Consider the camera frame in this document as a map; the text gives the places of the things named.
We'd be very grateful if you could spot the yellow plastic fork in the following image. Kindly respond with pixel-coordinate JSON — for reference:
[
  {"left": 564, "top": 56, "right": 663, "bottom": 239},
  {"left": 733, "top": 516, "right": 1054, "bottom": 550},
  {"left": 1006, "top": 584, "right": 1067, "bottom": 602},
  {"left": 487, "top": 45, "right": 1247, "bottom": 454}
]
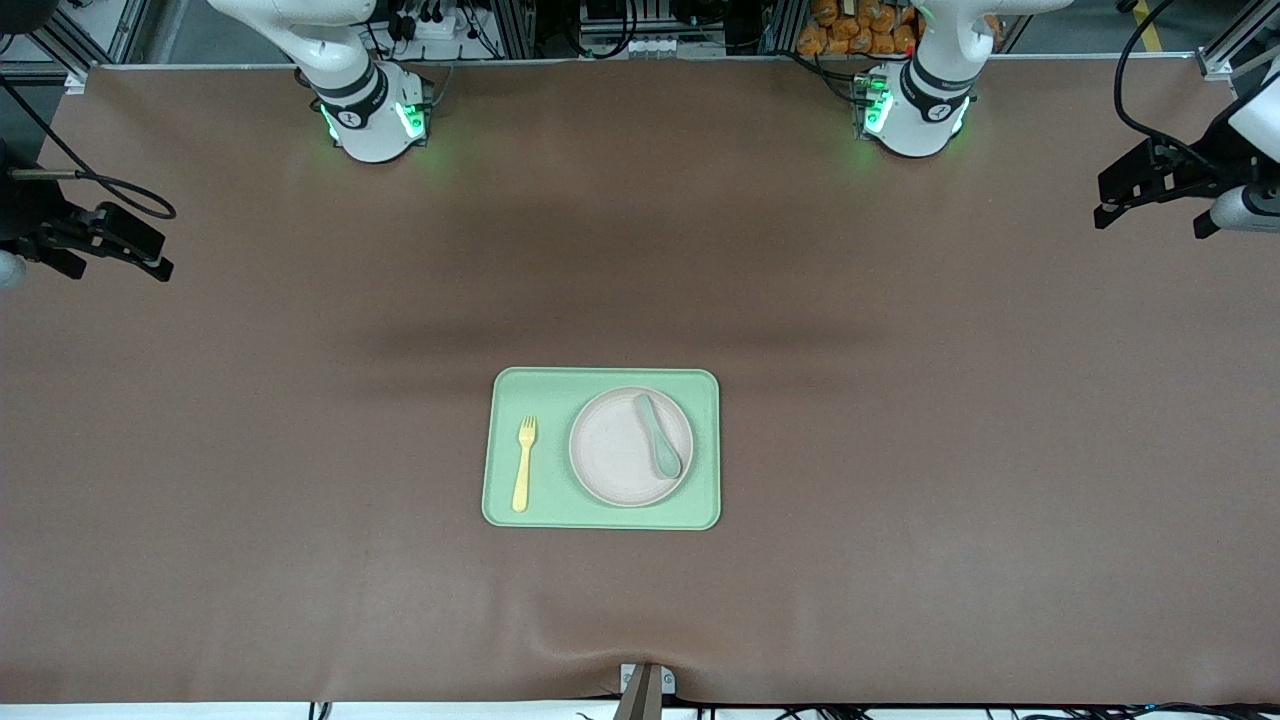
[{"left": 512, "top": 415, "right": 539, "bottom": 513}]

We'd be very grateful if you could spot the round white plate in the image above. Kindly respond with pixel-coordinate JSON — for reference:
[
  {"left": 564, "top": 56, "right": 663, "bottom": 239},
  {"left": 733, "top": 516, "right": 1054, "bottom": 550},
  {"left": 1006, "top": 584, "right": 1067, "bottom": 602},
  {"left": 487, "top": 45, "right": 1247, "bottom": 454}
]
[{"left": 568, "top": 386, "right": 695, "bottom": 508}]

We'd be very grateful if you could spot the brown table cover mat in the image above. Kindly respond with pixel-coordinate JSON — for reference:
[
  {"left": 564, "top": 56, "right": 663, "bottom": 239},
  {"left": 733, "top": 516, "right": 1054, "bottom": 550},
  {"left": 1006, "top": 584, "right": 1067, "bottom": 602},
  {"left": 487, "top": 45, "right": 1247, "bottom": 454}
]
[{"left": 0, "top": 58, "right": 1280, "bottom": 706}]

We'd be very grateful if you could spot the orange packaged snacks pile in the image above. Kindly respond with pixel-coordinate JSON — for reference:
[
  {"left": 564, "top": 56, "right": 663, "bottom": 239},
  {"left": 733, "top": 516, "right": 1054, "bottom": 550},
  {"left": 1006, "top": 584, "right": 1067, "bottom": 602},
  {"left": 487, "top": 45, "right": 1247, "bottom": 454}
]
[{"left": 797, "top": 0, "right": 921, "bottom": 57}]

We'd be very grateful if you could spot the white power strip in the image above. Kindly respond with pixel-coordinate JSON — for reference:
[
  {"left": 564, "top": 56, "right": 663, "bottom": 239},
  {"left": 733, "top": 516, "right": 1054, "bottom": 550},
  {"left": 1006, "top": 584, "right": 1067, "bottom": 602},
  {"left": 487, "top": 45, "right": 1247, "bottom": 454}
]
[
  {"left": 582, "top": 30, "right": 729, "bottom": 59},
  {"left": 395, "top": 5, "right": 481, "bottom": 41}
]

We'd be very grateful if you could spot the light green rectangular tray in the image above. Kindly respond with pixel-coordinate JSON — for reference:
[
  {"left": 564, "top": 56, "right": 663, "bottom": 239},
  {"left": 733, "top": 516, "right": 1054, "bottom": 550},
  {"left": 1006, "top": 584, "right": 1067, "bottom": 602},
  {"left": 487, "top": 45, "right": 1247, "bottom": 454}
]
[{"left": 482, "top": 367, "right": 722, "bottom": 531}]

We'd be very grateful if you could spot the teal plastic spoon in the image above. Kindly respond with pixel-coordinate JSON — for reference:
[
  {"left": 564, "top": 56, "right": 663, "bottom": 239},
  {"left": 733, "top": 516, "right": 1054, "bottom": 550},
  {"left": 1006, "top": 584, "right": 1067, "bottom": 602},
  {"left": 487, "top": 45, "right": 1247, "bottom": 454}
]
[{"left": 632, "top": 392, "right": 685, "bottom": 480}]

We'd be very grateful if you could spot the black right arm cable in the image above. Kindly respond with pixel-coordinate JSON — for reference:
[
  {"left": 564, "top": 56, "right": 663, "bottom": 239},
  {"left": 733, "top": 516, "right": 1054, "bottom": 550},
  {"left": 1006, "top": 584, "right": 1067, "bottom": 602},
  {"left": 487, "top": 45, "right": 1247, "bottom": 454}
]
[{"left": 0, "top": 75, "right": 178, "bottom": 221}]

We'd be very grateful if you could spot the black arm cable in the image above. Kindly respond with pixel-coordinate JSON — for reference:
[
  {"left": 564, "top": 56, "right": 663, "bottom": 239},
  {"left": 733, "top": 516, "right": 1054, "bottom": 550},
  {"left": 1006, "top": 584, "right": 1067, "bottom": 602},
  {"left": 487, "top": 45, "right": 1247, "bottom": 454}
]
[
  {"left": 0, "top": 75, "right": 178, "bottom": 221},
  {"left": 1112, "top": 0, "right": 1221, "bottom": 179}
]

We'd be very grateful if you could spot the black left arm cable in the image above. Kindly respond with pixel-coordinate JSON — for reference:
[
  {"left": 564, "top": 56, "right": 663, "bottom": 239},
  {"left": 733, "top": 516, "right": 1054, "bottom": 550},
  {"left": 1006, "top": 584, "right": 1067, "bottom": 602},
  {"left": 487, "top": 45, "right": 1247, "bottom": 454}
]
[{"left": 1112, "top": 0, "right": 1221, "bottom": 179}]

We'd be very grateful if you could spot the aluminium frame profile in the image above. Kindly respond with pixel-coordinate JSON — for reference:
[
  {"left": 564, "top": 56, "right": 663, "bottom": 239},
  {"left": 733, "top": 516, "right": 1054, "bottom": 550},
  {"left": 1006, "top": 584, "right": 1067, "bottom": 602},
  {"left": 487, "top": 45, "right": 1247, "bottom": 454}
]
[
  {"left": 1195, "top": 0, "right": 1280, "bottom": 83},
  {"left": 0, "top": 0, "right": 151, "bottom": 93}
]

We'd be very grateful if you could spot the grey metal clamp bracket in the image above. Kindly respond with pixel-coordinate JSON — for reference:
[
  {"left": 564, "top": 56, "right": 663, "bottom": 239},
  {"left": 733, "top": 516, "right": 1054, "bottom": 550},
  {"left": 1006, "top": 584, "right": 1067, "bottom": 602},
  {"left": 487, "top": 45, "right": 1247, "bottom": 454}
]
[{"left": 618, "top": 662, "right": 678, "bottom": 720}]

